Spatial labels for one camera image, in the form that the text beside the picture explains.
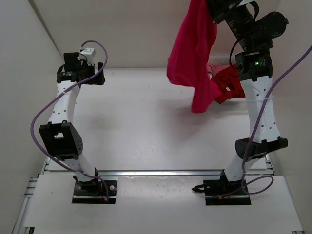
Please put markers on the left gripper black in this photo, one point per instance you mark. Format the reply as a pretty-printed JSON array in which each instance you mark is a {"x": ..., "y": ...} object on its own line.
[{"x": 98, "y": 79}]

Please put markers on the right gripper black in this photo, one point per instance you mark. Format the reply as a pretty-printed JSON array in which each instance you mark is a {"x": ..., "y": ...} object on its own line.
[{"x": 220, "y": 9}]

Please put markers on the magenta t shirt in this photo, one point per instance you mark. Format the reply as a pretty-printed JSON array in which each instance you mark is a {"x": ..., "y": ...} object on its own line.
[{"x": 187, "y": 63}]

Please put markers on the dark red t shirt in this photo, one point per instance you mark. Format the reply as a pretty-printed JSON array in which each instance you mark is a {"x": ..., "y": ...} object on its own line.
[{"x": 228, "y": 84}]

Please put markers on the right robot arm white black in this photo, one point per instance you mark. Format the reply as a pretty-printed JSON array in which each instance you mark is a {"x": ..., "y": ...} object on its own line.
[{"x": 255, "y": 71}]

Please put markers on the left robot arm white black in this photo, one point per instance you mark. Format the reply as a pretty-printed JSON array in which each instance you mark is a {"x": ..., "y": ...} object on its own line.
[{"x": 61, "y": 140}]

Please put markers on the salmon pink t shirt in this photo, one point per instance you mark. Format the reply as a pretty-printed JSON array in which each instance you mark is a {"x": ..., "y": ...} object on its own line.
[{"x": 212, "y": 70}]

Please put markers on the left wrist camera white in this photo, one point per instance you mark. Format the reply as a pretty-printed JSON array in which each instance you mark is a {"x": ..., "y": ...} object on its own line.
[{"x": 88, "y": 54}]

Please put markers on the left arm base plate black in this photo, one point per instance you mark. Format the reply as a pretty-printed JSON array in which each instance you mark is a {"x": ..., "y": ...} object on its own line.
[{"x": 95, "y": 194}]

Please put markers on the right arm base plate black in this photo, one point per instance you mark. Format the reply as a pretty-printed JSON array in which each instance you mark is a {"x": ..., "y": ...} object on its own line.
[{"x": 218, "y": 193}]

